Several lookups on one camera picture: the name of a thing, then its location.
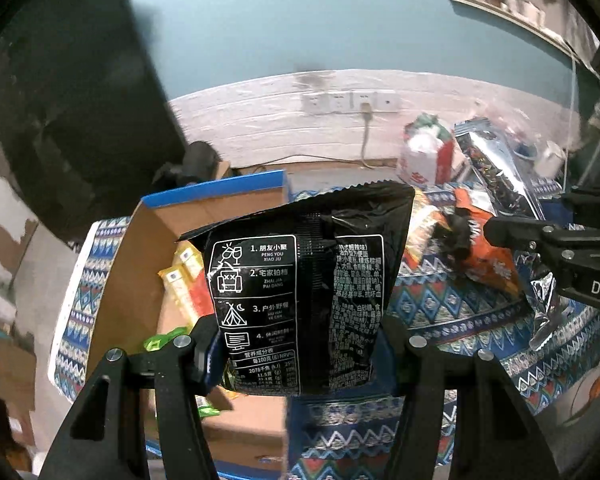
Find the green snack packet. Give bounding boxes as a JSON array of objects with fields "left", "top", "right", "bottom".
[{"left": 144, "top": 326, "right": 221, "bottom": 420}]

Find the blue patterned tablecloth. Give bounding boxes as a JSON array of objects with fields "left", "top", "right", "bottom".
[{"left": 47, "top": 180, "right": 600, "bottom": 480}]

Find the wall shelf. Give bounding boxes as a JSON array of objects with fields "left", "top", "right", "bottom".
[{"left": 447, "top": 0, "right": 583, "bottom": 63}]

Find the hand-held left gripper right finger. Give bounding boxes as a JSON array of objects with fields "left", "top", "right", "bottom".
[{"left": 379, "top": 315, "right": 561, "bottom": 480}]

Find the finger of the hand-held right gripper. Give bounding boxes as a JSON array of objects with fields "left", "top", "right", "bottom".
[{"left": 482, "top": 215, "right": 561, "bottom": 261}]

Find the beige noodle snack packet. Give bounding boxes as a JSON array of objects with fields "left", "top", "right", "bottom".
[{"left": 404, "top": 189, "right": 447, "bottom": 267}]

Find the red and white carton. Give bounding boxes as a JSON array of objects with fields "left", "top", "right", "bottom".
[{"left": 397, "top": 112, "right": 456, "bottom": 187}]

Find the beige plug with cable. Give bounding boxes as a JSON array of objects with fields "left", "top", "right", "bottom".
[{"left": 357, "top": 102, "right": 398, "bottom": 169}]

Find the blue-rimmed cardboard box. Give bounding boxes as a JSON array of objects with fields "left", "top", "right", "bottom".
[{"left": 87, "top": 170, "right": 289, "bottom": 477}]

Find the black round device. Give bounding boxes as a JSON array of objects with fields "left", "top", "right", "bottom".
[{"left": 152, "top": 142, "right": 221, "bottom": 187}]

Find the silver foil snack packet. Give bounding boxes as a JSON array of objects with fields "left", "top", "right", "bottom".
[{"left": 453, "top": 118, "right": 568, "bottom": 352}]

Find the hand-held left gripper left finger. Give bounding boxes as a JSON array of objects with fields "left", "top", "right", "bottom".
[{"left": 39, "top": 316, "right": 222, "bottom": 480}]

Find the large dark cloth cover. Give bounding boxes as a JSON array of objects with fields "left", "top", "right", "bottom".
[{"left": 0, "top": 0, "right": 189, "bottom": 252}]

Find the black snack packet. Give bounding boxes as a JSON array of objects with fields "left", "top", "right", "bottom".
[{"left": 177, "top": 182, "right": 415, "bottom": 397}]

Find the blue bucket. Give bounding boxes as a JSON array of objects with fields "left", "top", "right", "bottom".
[{"left": 480, "top": 115, "right": 537, "bottom": 162}]

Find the long gold snack packet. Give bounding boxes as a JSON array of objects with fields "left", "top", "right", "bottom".
[{"left": 174, "top": 247, "right": 206, "bottom": 282}]

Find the white kettle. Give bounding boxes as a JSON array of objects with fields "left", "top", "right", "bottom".
[{"left": 534, "top": 141, "right": 564, "bottom": 175}]

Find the thin white cable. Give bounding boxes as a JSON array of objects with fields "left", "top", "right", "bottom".
[{"left": 562, "top": 42, "right": 581, "bottom": 153}]

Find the yellow wafer packet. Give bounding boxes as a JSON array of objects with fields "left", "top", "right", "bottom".
[{"left": 158, "top": 264, "right": 201, "bottom": 331}]

